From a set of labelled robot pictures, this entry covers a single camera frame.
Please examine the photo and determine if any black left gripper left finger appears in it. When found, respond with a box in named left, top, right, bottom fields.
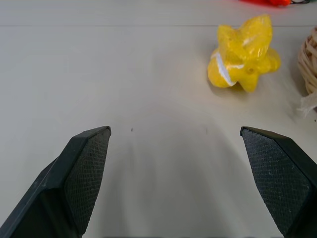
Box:
left=0, top=125, right=112, bottom=238

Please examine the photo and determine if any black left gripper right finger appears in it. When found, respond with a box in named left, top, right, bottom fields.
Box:
left=239, top=126, right=317, bottom=238

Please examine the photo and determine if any wicker basket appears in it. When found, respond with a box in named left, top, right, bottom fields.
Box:
left=296, top=27, right=317, bottom=118

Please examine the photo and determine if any yellow star-shaped object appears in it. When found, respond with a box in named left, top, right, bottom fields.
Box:
left=206, top=13, right=282, bottom=93

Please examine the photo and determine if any orange red object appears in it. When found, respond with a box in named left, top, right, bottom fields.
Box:
left=239, top=0, right=310, bottom=6

